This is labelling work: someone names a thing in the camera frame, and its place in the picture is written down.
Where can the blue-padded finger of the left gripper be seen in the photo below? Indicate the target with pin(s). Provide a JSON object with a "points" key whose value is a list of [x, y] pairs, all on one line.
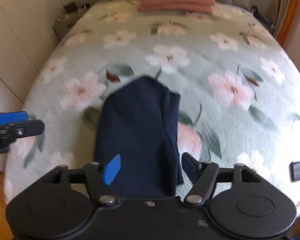
{"points": [[12, 117]]}

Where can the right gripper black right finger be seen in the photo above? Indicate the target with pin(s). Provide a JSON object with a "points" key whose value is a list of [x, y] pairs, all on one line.
{"points": [[203, 176]]}

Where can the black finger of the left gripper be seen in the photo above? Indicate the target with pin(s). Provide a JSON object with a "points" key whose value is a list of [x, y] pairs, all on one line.
{"points": [[9, 133]]}

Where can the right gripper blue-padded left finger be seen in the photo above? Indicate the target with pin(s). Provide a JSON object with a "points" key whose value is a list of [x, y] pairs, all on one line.
{"points": [[99, 177]]}

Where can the navy striped zip hoodie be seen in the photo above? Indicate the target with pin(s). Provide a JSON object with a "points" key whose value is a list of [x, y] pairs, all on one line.
{"points": [[140, 123]]}

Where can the floral green quilted bedspread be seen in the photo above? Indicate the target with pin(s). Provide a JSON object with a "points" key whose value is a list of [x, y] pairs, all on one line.
{"points": [[240, 91]]}

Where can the black smartphone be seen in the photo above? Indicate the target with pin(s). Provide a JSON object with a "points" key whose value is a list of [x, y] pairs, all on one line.
{"points": [[295, 171]]}

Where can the white built-in wardrobe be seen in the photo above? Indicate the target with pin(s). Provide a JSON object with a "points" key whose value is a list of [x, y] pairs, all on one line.
{"points": [[26, 41]]}

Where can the dark patterned pouch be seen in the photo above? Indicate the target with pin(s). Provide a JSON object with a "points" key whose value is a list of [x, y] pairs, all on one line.
{"points": [[70, 7]]}

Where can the beige bedside nightstand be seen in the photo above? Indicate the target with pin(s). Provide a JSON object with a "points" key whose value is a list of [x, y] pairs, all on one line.
{"points": [[65, 22]]}

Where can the dark bag beside bed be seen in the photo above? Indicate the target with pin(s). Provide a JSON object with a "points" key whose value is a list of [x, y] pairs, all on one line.
{"points": [[262, 19]]}

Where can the beige and orange curtain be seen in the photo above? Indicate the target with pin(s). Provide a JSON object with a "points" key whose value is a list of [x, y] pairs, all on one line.
{"points": [[285, 12]]}

